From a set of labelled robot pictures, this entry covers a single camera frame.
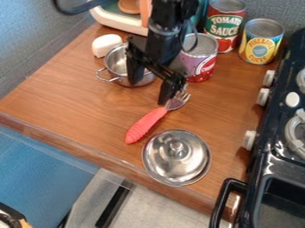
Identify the purple and red can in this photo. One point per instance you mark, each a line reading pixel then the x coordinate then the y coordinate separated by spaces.
pixel 200 58

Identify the white toy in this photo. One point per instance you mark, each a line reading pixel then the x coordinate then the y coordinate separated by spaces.
pixel 105 44

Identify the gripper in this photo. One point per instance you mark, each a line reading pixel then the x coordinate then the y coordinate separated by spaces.
pixel 162 49

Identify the silver pot lid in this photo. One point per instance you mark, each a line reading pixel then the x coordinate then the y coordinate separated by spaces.
pixel 176 157

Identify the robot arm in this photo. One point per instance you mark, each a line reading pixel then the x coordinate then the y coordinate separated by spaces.
pixel 168 12

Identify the toy stove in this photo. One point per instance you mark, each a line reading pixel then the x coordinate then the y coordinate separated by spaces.
pixel 278 139

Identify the red tomato sauce can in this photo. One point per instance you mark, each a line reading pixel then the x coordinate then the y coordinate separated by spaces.
pixel 224 25

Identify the silver pot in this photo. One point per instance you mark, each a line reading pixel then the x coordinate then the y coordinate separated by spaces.
pixel 117 65

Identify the red fork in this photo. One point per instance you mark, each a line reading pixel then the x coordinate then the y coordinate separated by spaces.
pixel 153 120

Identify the toy sink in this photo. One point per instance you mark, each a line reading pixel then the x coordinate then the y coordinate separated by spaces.
pixel 119 16

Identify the yellow pineapple can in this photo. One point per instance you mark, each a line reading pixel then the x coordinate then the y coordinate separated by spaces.
pixel 260 41

